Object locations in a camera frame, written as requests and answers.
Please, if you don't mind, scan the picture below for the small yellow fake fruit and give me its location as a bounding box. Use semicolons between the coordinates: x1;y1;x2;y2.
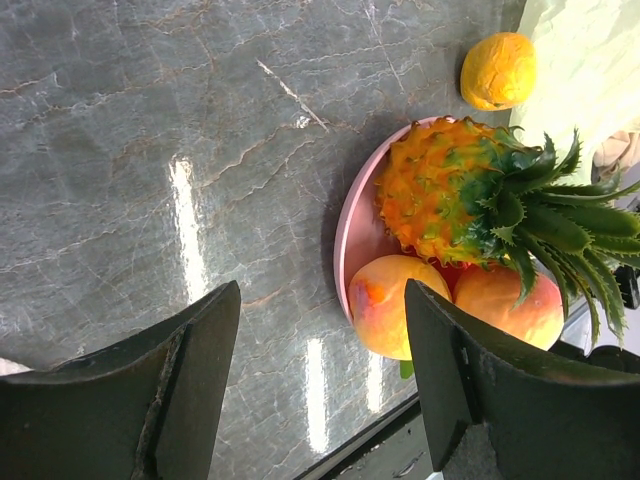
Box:
460;32;537;111

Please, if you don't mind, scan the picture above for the pink plate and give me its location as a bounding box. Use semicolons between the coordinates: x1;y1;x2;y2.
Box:
333;127;474;326

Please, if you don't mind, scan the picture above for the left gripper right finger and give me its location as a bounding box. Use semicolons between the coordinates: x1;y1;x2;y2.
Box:
405;280;639;479

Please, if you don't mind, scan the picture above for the green avocado print plastic bag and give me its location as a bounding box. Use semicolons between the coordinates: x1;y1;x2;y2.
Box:
510;0;639;173

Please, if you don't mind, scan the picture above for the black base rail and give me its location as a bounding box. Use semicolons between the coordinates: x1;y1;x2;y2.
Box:
298;394;434;480

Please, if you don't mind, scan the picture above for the fake yellow pear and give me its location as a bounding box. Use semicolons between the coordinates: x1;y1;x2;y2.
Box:
347;254;452;362

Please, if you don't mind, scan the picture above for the fake pineapple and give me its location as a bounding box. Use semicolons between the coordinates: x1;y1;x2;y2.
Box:
375;117;639;337

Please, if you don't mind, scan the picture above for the beige crumpled cloth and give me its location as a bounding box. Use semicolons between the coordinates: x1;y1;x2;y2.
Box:
592;131;639;182

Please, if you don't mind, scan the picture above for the fake peach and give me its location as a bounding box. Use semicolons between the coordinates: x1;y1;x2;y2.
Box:
453;266;564;350

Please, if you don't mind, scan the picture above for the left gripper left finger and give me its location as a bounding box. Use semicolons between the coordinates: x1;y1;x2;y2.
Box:
1;282;241;479

